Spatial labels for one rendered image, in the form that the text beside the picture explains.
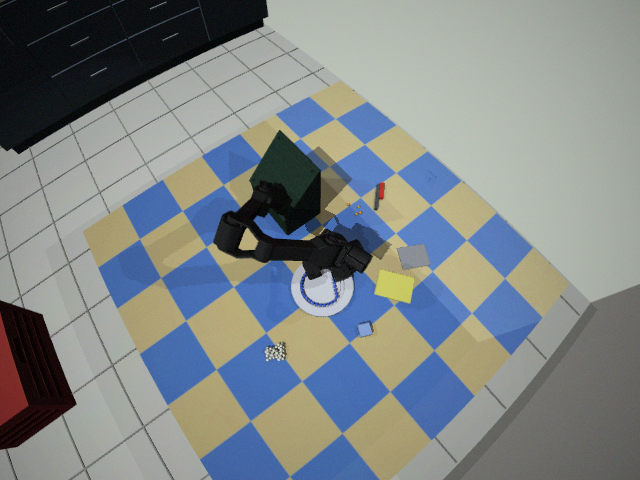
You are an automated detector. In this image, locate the yellow flat rectangular pad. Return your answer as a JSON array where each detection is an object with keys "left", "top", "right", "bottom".
[{"left": 374, "top": 269, "right": 415, "bottom": 304}]

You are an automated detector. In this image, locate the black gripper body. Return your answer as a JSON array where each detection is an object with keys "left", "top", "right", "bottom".
[{"left": 302, "top": 239, "right": 364, "bottom": 280}]

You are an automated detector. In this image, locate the white round bead board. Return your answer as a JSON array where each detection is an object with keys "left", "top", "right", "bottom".
[{"left": 291, "top": 264, "right": 354, "bottom": 317}]

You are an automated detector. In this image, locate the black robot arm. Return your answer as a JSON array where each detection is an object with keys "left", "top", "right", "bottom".
[{"left": 213, "top": 181, "right": 373, "bottom": 282}]

